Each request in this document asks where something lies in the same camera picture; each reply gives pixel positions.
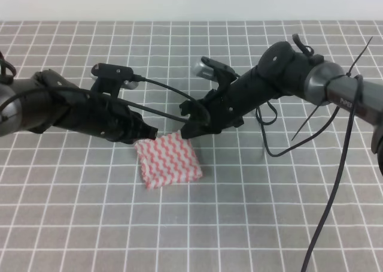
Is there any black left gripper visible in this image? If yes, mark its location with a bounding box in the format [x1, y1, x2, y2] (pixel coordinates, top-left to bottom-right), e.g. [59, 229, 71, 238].
[56, 95, 158, 144]

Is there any grey checked tablecloth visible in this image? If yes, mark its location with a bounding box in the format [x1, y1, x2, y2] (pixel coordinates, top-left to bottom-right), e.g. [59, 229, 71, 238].
[1, 20, 382, 271]

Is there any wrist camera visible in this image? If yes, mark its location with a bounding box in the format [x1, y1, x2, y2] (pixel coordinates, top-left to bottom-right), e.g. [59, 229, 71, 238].
[192, 56, 238, 92]
[90, 63, 139, 98]

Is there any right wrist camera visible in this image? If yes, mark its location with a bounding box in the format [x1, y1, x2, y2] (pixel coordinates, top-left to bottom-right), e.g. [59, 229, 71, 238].
[192, 56, 238, 92]

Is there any pink white striped towel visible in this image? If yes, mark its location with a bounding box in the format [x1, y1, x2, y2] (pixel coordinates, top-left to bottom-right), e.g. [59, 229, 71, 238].
[135, 131, 203, 189]

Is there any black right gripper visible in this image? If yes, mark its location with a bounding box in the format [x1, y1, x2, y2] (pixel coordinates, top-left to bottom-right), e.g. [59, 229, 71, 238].
[179, 89, 244, 139]

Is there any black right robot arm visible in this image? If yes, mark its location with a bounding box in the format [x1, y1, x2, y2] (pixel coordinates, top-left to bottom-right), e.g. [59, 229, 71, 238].
[180, 34, 382, 161]

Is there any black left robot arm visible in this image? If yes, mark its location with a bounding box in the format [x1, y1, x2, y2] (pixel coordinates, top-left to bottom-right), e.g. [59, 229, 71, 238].
[1, 57, 158, 144]

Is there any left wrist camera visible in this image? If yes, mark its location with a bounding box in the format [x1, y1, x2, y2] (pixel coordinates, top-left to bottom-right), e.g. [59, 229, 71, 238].
[90, 63, 139, 98]

